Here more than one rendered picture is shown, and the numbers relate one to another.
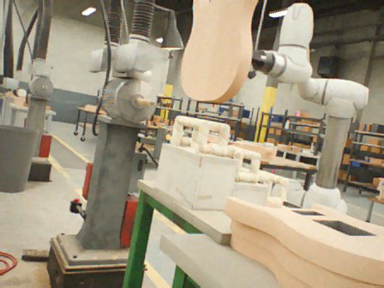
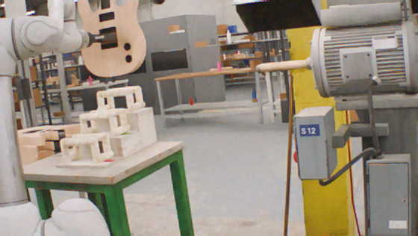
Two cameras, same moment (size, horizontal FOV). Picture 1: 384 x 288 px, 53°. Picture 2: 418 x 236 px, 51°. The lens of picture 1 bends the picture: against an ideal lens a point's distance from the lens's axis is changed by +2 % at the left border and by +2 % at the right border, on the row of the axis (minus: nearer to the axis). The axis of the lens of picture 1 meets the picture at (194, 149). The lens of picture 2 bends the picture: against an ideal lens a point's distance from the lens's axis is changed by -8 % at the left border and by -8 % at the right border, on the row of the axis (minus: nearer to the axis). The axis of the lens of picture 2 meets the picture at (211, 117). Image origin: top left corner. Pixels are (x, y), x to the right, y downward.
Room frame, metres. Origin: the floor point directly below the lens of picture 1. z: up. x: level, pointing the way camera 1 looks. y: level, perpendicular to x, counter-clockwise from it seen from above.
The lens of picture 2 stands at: (3.39, -0.90, 1.35)
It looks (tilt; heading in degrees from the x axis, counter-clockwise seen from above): 9 degrees down; 146
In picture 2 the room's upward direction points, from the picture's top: 7 degrees counter-clockwise
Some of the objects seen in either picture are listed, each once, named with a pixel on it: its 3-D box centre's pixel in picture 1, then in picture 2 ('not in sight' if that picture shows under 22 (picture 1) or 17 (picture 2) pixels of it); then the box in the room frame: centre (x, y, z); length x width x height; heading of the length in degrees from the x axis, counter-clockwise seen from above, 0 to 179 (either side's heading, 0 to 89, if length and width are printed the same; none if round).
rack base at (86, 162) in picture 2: not in sight; (89, 162); (1.48, -0.27, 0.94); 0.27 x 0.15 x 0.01; 34
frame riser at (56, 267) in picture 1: (94, 268); not in sight; (2.44, 0.50, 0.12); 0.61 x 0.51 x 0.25; 120
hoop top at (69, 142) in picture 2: (268, 177); (78, 142); (1.51, -0.31, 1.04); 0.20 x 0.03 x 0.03; 33
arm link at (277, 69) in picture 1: (271, 63); (78, 39); (1.45, -0.22, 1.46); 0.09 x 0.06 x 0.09; 33
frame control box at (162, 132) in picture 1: (160, 147); (339, 148); (2.44, 0.22, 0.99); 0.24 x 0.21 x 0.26; 30
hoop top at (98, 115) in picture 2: (242, 153); (97, 116); (1.42, -0.18, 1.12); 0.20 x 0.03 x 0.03; 33
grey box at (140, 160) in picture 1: (137, 150); (388, 157); (2.52, 0.37, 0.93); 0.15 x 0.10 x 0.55; 30
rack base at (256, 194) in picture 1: (226, 189); (107, 144); (1.40, -0.14, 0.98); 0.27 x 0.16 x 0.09; 34
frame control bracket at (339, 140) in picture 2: (153, 141); (342, 135); (2.41, 0.27, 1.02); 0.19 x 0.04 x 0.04; 120
